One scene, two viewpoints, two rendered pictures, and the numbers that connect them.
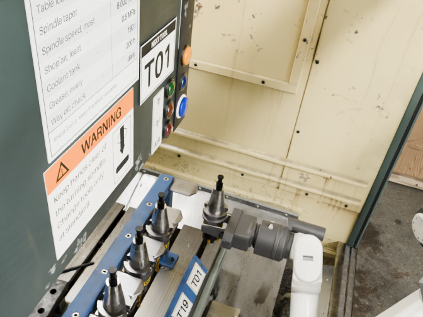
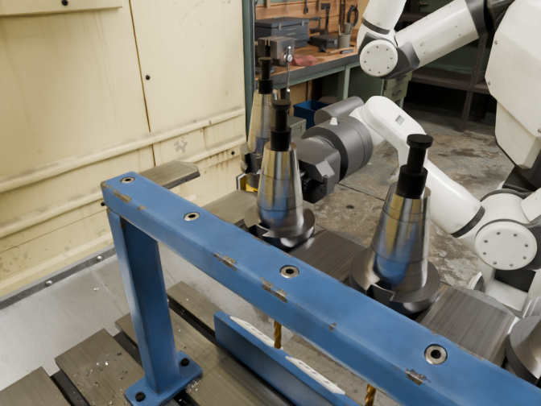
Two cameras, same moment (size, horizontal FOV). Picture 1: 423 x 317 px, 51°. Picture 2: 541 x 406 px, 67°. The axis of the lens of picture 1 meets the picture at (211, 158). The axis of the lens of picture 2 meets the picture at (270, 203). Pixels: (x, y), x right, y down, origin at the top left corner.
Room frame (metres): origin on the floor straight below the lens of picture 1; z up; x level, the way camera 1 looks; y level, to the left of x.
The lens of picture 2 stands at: (0.57, 0.37, 1.42)
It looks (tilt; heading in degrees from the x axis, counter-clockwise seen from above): 30 degrees down; 299
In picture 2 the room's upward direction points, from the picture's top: straight up
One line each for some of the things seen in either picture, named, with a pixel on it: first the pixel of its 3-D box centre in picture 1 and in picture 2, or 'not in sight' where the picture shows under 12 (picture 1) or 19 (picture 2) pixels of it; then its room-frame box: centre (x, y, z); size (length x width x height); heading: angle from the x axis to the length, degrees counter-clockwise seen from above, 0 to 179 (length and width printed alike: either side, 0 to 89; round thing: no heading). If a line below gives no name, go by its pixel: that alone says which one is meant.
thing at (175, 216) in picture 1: (168, 215); (237, 208); (0.77, 0.08, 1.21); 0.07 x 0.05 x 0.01; 77
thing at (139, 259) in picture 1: (138, 251); (402, 233); (0.60, 0.12, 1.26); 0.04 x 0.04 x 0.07
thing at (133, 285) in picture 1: (126, 285); (467, 323); (0.55, 0.14, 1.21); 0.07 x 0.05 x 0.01; 77
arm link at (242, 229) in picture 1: (250, 233); (314, 159); (0.77, -0.12, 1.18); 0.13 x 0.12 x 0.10; 167
